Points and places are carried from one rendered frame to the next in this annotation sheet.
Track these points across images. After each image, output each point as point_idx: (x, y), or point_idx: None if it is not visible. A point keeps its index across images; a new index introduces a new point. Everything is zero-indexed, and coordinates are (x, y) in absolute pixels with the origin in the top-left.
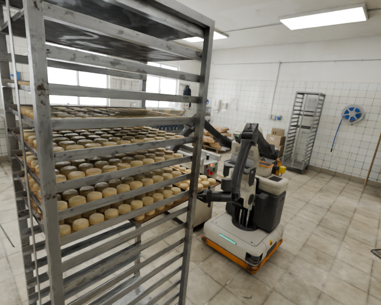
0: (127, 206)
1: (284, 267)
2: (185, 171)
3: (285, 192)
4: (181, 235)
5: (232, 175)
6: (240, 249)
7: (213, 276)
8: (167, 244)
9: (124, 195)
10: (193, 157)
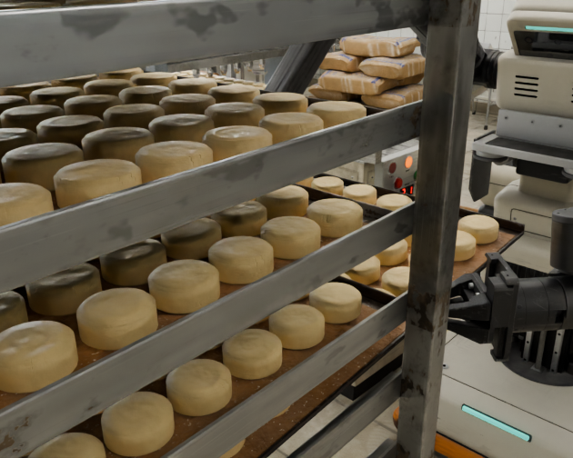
0: (80, 453)
1: None
2: (346, 195)
3: None
4: (318, 413)
5: None
6: (548, 456)
7: None
8: (277, 452)
9: (35, 416)
10: (431, 114)
